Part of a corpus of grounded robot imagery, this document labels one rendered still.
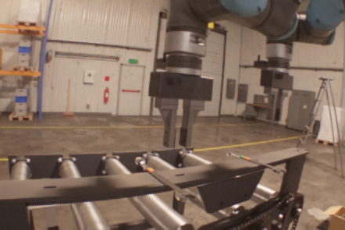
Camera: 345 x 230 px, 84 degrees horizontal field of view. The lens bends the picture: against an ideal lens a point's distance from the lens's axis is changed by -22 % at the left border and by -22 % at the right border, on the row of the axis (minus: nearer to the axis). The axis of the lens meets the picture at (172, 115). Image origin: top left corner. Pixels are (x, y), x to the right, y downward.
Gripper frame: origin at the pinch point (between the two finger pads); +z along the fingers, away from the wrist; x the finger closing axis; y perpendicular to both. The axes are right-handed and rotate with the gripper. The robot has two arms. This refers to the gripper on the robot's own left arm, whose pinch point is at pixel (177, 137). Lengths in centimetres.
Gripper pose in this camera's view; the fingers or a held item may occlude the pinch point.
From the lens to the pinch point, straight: 51.1
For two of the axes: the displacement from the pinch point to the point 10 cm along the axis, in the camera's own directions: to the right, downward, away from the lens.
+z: -0.9, 9.9, 1.2
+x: 8.5, 0.1, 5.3
